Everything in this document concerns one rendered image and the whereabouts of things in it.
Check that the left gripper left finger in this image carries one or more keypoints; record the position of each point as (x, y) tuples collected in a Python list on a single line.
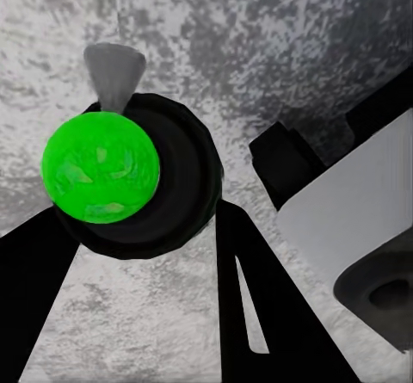
[(34, 261)]

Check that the insectifuge atomizer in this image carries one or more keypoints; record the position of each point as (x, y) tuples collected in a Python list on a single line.
[(137, 175)]

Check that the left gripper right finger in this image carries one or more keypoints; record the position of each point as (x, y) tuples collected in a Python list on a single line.
[(300, 349)]

